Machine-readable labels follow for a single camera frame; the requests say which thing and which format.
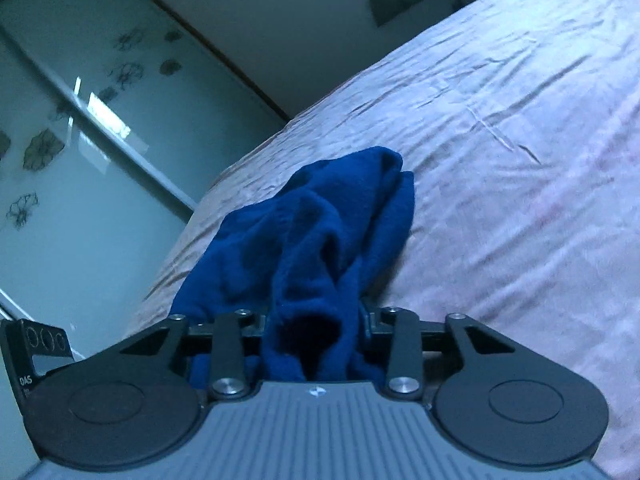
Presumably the blue fleece zip jacket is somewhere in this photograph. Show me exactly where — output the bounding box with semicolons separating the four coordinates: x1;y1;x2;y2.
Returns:
170;146;416;391

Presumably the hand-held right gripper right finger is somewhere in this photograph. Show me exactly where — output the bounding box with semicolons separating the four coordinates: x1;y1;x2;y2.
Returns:
359;302;545;404

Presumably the bed with pink sheet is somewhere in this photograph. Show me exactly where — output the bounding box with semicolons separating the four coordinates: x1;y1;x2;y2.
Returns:
117;0;640;480

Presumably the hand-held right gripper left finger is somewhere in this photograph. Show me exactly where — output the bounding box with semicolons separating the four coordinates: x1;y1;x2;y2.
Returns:
99;310;269;404

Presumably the floral glass sliding wardrobe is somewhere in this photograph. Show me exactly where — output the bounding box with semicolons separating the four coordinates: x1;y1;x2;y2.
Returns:
0;0;292;461

